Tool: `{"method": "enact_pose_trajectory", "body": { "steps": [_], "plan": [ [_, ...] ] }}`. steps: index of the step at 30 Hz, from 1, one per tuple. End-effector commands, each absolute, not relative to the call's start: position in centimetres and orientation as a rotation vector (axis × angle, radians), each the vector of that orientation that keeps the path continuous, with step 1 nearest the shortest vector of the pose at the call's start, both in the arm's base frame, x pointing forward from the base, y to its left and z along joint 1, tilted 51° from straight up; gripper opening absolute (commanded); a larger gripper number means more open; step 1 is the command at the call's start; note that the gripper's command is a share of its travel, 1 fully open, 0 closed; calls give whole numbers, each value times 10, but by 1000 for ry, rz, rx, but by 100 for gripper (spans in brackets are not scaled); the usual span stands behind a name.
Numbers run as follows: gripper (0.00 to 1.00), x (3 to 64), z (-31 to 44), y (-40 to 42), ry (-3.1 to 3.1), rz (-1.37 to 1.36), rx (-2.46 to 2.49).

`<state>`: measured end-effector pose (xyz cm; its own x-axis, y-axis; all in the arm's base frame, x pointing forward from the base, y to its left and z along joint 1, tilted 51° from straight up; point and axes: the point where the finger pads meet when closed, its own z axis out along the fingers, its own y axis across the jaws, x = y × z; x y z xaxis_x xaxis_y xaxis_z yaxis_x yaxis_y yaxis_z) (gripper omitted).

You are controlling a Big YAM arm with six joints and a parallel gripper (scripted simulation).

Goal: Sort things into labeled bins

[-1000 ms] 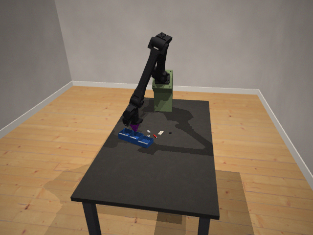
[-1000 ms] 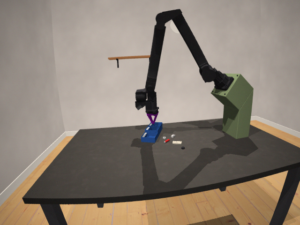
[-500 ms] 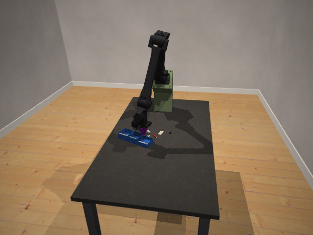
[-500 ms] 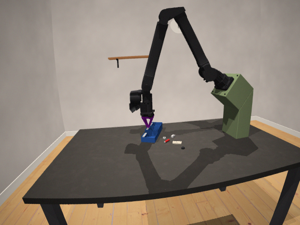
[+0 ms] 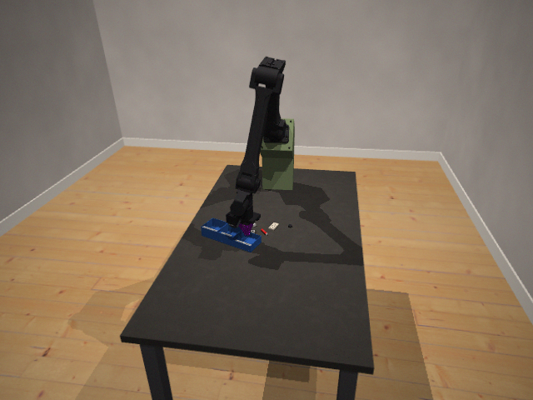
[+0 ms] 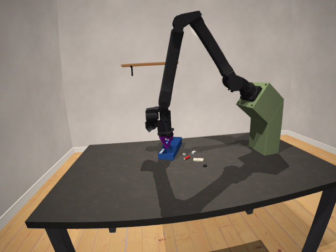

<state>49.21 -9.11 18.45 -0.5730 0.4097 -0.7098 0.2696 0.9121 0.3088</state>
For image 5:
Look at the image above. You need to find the blue open bin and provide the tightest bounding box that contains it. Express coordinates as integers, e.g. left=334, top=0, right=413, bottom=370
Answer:
left=201, top=218, right=262, bottom=253

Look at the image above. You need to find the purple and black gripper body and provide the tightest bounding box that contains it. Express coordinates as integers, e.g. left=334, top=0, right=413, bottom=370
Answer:
left=240, top=204, right=261, bottom=226

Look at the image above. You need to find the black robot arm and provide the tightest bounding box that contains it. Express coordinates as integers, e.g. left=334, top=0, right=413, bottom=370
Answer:
left=226, top=57, right=289, bottom=228

